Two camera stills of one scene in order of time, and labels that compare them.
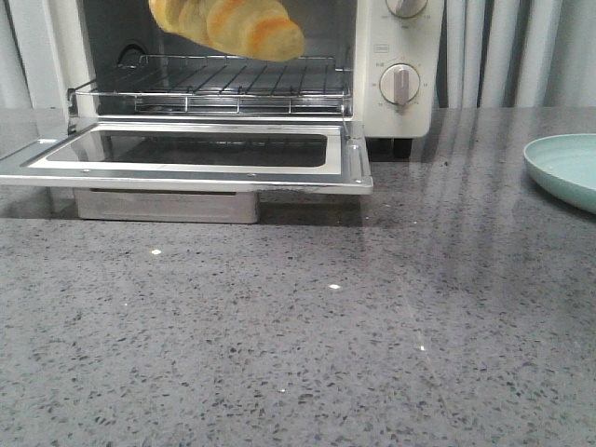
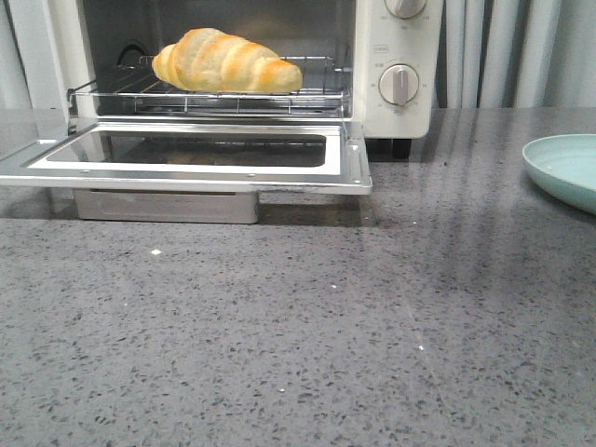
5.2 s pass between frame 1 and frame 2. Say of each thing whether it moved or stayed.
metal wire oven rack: stayed
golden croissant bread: moved
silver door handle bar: stayed
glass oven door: stayed
